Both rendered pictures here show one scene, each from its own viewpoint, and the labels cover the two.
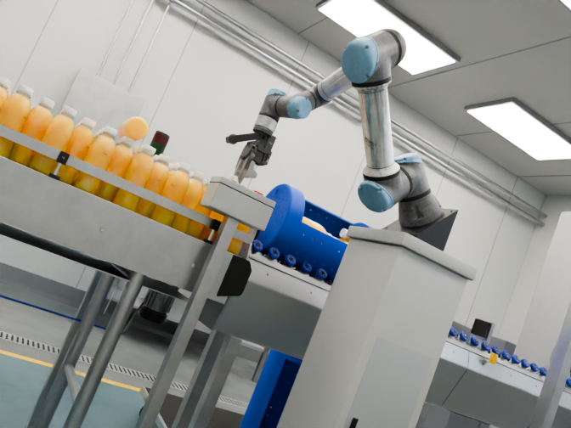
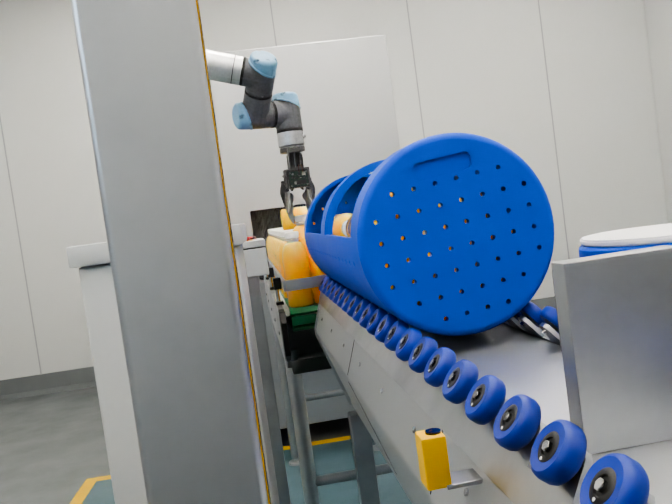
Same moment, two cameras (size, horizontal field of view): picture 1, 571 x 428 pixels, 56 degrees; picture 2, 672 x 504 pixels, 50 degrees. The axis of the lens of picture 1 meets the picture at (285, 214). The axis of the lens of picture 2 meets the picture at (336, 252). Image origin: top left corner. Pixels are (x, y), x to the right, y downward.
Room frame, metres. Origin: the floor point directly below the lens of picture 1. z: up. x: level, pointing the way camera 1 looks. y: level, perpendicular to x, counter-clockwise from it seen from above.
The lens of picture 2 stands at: (2.61, -1.73, 1.15)
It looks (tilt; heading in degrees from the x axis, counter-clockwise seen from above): 3 degrees down; 109
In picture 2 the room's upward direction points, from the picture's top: 8 degrees counter-clockwise
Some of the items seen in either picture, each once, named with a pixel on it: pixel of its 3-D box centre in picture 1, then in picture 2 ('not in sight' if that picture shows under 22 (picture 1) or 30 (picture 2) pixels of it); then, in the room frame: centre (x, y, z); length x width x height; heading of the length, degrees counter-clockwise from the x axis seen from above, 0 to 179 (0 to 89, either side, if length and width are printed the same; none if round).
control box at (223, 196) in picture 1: (238, 203); (248, 257); (1.70, 0.15, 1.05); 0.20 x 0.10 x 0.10; 116
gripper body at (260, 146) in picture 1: (258, 147); (295, 168); (1.87, 0.18, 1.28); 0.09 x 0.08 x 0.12; 116
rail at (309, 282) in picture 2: not in sight; (357, 275); (2.01, 0.16, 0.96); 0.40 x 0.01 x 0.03; 26
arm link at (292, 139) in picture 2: (264, 125); (292, 140); (1.87, 0.19, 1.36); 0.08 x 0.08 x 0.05
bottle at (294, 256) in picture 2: (239, 226); (296, 271); (1.85, 0.13, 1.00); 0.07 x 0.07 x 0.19
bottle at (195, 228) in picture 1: (200, 210); not in sight; (1.86, 0.28, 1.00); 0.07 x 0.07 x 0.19
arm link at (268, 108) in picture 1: (274, 105); (286, 113); (1.86, 0.18, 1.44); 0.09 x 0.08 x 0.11; 46
